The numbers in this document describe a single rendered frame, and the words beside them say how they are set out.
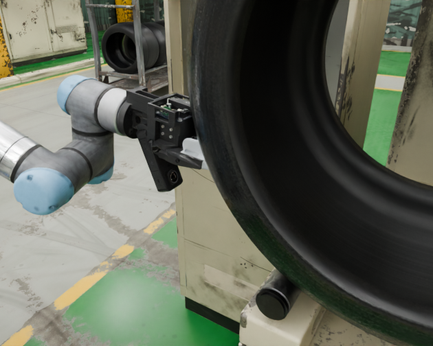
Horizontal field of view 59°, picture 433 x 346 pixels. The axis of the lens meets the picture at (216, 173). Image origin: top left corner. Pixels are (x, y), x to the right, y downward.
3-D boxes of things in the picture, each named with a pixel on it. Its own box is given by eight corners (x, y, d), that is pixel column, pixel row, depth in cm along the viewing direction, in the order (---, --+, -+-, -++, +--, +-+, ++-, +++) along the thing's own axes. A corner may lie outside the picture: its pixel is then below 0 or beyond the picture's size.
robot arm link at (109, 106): (98, 135, 66) (132, 121, 72) (118, 143, 64) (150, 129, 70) (95, 93, 62) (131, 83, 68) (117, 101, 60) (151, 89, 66)
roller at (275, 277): (363, 193, 73) (347, 206, 76) (346, 177, 74) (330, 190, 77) (293, 314, 47) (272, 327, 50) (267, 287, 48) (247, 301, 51)
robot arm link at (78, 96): (88, 111, 77) (86, 68, 73) (129, 128, 72) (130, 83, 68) (54, 121, 70) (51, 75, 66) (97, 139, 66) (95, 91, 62)
